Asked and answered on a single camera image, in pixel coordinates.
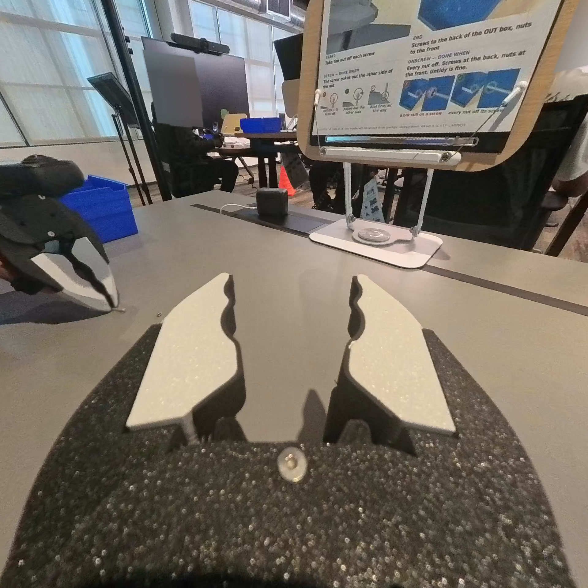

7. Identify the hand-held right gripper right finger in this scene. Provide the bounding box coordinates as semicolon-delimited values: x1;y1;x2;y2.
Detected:
323;274;458;445

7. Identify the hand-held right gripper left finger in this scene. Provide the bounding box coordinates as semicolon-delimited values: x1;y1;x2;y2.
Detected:
124;273;247;445

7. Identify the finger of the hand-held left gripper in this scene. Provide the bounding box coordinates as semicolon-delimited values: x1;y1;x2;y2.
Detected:
31;250;115;312
69;235;120;309

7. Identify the blue plastic bin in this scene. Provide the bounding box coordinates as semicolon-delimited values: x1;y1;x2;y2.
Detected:
59;174;139;244

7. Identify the instruction sheet on stand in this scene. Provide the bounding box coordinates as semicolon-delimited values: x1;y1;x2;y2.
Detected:
296;0;577;269

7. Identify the black tilted panel stand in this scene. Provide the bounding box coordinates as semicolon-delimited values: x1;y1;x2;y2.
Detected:
86;72;154;207

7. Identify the printed paper tag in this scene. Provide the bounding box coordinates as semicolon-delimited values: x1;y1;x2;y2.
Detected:
359;177;386;220

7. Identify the black charger cube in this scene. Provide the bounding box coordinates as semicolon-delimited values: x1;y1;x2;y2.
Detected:
255;187;290;217

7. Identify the black pole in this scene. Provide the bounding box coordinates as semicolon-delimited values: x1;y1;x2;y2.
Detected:
99;0;174;203

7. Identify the black mesh office chair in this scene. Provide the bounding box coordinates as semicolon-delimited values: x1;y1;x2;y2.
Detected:
395;99;588;251

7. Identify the wooden desk with black legs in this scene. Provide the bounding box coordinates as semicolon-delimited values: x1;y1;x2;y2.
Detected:
213;131;299;189

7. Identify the blue bin on desk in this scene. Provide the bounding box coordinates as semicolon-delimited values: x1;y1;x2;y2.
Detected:
240;117;282;134

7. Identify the grey desk with dark legs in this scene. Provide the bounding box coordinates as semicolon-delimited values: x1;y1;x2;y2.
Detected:
544;190;588;258

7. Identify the large black monitor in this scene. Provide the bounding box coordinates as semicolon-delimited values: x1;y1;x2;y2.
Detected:
140;36;251;122

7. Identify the black webcam bar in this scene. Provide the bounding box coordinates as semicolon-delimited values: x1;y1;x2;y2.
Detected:
170;32;232;57

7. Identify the black angled monitor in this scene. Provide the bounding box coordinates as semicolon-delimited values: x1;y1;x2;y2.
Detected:
273;32;307;80

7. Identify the printed instruction sheet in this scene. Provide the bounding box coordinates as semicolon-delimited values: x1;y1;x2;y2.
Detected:
312;0;566;136

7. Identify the black table cable channel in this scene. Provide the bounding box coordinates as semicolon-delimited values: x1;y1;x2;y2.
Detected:
190;203;588;318

